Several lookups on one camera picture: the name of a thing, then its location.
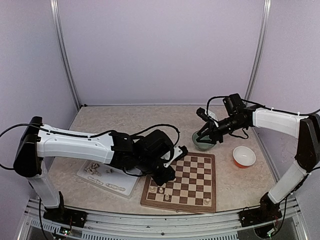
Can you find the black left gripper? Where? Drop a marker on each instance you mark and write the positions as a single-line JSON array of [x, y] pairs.
[[169, 175]]

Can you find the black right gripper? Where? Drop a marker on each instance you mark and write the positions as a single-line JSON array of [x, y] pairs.
[[217, 135]]

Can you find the wooden chess board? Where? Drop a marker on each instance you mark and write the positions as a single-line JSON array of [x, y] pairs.
[[195, 181]]

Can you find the white plastic divided tray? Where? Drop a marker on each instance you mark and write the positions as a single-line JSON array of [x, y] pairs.
[[118, 178]]

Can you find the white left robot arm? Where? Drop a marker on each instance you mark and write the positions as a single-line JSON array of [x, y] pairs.
[[117, 149]]

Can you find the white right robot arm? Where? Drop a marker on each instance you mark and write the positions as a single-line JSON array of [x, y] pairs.
[[243, 114]]

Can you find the pile of white chess pieces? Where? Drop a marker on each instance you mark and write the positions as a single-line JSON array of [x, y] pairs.
[[98, 169]]

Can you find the green ceramic bowl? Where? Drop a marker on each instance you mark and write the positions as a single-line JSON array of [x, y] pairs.
[[201, 146]]

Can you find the orange white bowl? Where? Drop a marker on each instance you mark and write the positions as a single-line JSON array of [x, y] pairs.
[[243, 157]]

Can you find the white queen piece lying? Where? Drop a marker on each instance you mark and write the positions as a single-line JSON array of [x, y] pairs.
[[97, 181]]

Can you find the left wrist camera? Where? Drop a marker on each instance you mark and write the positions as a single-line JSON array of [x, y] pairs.
[[178, 152]]

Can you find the front aluminium rail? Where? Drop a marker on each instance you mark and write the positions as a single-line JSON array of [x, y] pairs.
[[103, 225]]

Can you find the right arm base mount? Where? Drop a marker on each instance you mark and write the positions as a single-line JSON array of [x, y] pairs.
[[255, 216]]

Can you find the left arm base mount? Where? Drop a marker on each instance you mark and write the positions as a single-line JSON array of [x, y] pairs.
[[66, 216]]

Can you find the right aluminium frame post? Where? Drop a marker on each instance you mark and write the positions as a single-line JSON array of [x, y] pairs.
[[259, 49]]

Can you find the aluminium frame post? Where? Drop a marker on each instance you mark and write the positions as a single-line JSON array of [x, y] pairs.
[[259, 49], [63, 52]]

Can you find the left aluminium frame post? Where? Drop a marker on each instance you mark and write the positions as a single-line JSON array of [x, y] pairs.
[[63, 52]]

